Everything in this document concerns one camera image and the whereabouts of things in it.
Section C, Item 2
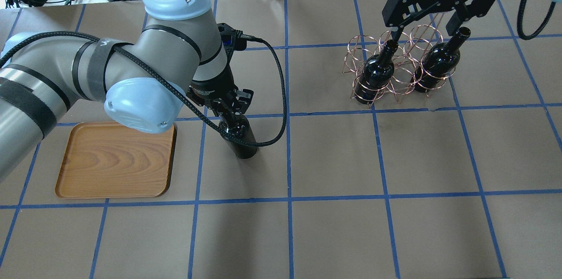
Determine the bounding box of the wooden tray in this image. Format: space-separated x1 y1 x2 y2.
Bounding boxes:
54 122 177 199

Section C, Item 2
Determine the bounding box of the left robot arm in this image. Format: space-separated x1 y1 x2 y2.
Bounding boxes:
0 0 253 179

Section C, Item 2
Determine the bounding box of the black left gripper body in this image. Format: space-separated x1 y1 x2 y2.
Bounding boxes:
187 68 254 116

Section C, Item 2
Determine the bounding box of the dark wine bottle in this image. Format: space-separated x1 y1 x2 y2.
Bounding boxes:
353 40 399 105
414 27 471 93
219 113 258 159

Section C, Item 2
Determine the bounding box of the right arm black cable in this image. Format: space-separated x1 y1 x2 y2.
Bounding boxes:
516 0 557 41

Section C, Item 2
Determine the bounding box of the copper wire wine rack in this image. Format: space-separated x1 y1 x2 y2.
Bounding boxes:
342 24 443 107

